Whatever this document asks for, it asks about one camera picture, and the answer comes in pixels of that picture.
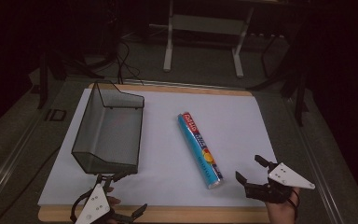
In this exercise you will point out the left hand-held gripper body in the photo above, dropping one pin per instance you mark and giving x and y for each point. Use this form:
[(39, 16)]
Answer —
[(93, 207)]

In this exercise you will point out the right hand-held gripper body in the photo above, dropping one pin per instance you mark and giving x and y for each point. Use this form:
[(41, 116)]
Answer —
[(287, 179)]

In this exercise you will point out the blue cylindrical roll packet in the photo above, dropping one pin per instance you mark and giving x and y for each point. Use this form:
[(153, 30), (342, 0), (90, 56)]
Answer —
[(199, 149)]

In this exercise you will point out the person's left hand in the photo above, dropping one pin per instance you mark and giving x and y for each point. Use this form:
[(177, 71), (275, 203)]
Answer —
[(115, 201)]

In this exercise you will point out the person's right hand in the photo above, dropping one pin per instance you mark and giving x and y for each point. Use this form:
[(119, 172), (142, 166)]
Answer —
[(281, 214)]

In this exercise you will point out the white paper sheet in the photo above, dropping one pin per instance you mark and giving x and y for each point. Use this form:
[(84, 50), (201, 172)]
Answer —
[(167, 180)]

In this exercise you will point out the wooden table board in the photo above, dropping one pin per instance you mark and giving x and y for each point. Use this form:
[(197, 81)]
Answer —
[(183, 214)]

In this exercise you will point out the black metal stand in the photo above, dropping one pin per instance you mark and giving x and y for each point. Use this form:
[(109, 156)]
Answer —
[(295, 74), (59, 67)]

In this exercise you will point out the white metal stand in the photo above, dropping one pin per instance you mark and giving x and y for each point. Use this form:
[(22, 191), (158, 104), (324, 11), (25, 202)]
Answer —
[(205, 25)]

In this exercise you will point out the grey metal rail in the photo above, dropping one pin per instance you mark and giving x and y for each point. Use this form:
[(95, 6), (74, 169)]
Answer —
[(317, 161), (9, 165), (174, 84)]

